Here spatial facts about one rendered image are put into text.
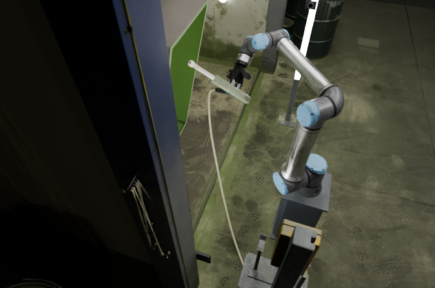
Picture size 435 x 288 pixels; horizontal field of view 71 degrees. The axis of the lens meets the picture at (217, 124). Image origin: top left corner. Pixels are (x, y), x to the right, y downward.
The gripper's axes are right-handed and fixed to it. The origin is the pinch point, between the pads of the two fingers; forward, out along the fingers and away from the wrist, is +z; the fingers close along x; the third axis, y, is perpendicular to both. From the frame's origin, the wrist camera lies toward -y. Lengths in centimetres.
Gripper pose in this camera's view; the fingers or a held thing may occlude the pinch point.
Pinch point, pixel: (231, 92)
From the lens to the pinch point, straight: 185.5
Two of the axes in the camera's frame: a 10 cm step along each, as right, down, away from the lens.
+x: -6.9, -3.6, -6.3
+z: -4.0, 9.1, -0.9
